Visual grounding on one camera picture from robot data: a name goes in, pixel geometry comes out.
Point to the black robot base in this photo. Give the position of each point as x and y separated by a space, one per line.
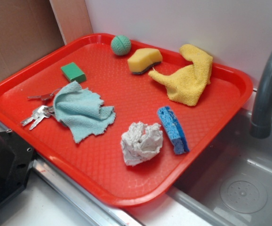
16 160

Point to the crumpled white paper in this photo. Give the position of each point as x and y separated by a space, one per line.
141 143

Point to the red plastic tray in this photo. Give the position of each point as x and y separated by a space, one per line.
96 163

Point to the blue sponge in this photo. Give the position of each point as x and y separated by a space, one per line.
173 130

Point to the yellow scouring sponge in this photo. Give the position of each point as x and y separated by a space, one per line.
144 59

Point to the light blue cloth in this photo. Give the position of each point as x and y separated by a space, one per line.
82 111

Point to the yellow cloth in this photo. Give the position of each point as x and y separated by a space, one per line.
187 84

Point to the green textured ball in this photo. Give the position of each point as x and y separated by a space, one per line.
120 45

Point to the green rectangular block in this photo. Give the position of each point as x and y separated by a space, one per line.
73 73

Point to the silver key bunch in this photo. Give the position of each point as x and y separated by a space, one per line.
42 111

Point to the grey sink basin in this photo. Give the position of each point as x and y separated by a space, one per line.
230 183

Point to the brown cardboard panel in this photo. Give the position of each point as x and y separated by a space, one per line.
31 29

